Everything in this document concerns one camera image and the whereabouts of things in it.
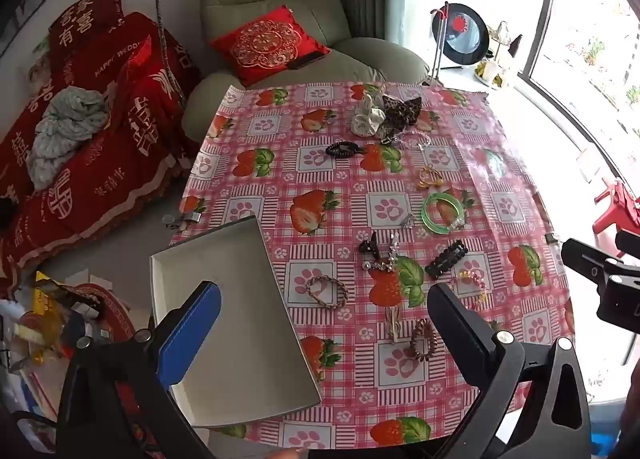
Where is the large red printed pillow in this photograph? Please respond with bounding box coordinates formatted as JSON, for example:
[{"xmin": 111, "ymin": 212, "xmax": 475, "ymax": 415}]
[{"xmin": 47, "ymin": 0, "xmax": 125, "ymax": 64}]

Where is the yellow packaging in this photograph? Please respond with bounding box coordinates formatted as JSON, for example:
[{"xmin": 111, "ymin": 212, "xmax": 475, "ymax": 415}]
[{"xmin": 32, "ymin": 271, "xmax": 66, "ymax": 365}]

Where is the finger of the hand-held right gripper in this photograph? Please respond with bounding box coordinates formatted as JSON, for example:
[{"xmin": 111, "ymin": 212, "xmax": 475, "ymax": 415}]
[
  {"xmin": 615, "ymin": 229, "xmax": 640, "ymax": 261},
  {"xmin": 561, "ymin": 238, "xmax": 617, "ymax": 286}
]

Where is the strawberry print pink tablecloth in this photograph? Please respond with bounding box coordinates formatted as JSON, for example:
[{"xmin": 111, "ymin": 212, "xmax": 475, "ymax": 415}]
[{"xmin": 170, "ymin": 81, "xmax": 576, "ymax": 450}]

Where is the black scalloped snap hair clip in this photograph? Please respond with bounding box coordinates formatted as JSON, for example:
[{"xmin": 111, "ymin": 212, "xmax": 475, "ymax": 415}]
[{"xmin": 425, "ymin": 240, "xmax": 469, "ymax": 279}]

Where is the small red pillow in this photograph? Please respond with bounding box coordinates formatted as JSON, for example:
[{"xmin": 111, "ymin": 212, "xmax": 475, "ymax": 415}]
[{"xmin": 115, "ymin": 36, "xmax": 153, "ymax": 104}]

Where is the white washing machine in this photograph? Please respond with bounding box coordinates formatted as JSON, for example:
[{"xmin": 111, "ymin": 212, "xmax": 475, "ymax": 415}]
[{"xmin": 430, "ymin": 0, "xmax": 493, "ymax": 70}]

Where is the green plastic bangle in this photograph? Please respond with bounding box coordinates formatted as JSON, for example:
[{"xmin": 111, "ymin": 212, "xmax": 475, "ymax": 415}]
[{"xmin": 421, "ymin": 192, "xmax": 468, "ymax": 235}]

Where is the yellow cord bracelet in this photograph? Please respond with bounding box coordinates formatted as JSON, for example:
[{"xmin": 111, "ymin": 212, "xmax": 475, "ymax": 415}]
[{"xmin": 417, "ymin": 165, "xmax": 446, "ymax": 190}]

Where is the small storage rack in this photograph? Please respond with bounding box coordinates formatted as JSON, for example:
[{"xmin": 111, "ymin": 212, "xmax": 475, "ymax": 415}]
[{"xmin": 475, "ymin": 21, "xmax": 523, "ymax": 90}]

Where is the red handled mop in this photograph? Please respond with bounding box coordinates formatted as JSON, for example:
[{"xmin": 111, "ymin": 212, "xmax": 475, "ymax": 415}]
[{"xmin": 429, "ymin": 1, "xmax": 451, "ymax": 87}]

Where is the red plastic stool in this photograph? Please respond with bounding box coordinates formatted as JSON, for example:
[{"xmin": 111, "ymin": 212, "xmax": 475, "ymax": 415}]
[{"xmin": 592, "ymin": 179, "xmax": 640, "ymax": 260}]

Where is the red printed sofa cover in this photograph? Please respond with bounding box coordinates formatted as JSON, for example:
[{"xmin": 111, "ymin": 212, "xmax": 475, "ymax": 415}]
[{"xmin": 0, "ymin": 11, "xmax": 203, "ymax": 290}]

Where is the braided rope bracelet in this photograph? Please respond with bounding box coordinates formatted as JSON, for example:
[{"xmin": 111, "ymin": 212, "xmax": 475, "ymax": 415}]
[{"xmin": 305, "ymin": 275, "xmax": 349, "ymax": 310}]

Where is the red embroidered cushion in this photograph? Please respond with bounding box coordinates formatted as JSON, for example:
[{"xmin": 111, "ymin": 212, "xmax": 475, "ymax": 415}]
[{"xmin": 209, "ymin": 6, "xmax": 333, "ymax": 87}]

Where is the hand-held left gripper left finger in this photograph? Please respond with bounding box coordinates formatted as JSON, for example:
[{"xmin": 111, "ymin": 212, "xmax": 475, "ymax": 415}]
[{"xmin": 55, "ymin": 280, "xmax": 223, "ymax": 459}]

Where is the pink bead bracelet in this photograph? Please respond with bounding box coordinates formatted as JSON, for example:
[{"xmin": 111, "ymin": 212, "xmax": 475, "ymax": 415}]
[{"xmin": 450, "ymin": 270, "xmax": 488, "ymax": 302}]

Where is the long black hair clip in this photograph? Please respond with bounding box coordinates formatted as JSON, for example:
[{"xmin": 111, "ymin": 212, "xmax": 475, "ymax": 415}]
[{"xmin": 325, "ymin": 141, "xmax": 368, "ymax": 158}]

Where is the white scrunchie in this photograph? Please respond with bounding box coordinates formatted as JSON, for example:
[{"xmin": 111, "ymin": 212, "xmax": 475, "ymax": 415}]
[{"xmin": 351, "ymin": 93, "xmax": 386, "ymax": 137}]

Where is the leopard print scrunchie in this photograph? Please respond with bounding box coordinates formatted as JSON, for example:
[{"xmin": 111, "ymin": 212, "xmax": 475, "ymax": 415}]
[{"xmin": 375, "ymin": 94, "xmax": 423, "ymax": 142}]

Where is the grey knitted blanket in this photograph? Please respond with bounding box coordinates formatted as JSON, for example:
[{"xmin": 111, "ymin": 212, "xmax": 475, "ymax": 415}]
[{"xmin": 26, "ymin": 85, "xmax": 112, "ymax": 190}]

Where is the metal tablecloth clamp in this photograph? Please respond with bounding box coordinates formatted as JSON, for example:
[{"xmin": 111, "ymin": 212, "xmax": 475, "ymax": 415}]
[{"xmin": 161, "ymin": 211, "xmax": 202, "ymax": 230}]

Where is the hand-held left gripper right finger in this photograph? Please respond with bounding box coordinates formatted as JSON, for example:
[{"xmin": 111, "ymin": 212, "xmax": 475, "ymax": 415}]
[{"xmin": 427, "ymin": 281, "xmax": 593, "ymax": 459}]

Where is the brown bead bracelet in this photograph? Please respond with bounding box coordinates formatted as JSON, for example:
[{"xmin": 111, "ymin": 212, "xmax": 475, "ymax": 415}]
[{"xmin": 410, "ymin": 318, "xmax": 438, "ymax": 362}]

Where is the silver charm chain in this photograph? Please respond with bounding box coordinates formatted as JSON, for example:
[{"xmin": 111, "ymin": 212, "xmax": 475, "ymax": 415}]
[{"xmin": 364, "ymin": 233, "xmax": 401, "ymax": 274}]

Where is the grey rectangular tray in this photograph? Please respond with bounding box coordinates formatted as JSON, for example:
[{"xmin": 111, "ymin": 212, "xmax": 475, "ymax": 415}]
[{"xmin": 150, "ymin": 215, "xmax": 323, "ymax": 430}]

